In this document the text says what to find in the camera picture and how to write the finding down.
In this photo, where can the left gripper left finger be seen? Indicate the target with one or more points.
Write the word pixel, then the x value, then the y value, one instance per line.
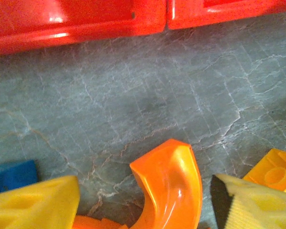
pixel 31 207

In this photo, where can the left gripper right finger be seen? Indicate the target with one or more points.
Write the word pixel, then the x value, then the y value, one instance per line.
pixel 257 210

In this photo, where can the blue lego brick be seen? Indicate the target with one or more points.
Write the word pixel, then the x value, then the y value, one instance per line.
pixel 12 175

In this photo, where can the yellow lego brick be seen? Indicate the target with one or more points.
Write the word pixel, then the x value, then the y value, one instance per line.
pixel 274 171

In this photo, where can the orange lego brick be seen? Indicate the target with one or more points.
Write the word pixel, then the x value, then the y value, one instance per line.
pixel 95 223

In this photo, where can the orange curved lego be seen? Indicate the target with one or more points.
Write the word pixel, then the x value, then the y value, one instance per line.
pixel 174 176

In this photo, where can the red plastic bin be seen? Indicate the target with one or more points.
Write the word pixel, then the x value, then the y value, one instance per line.
pixel 62 23
pixel 193 16

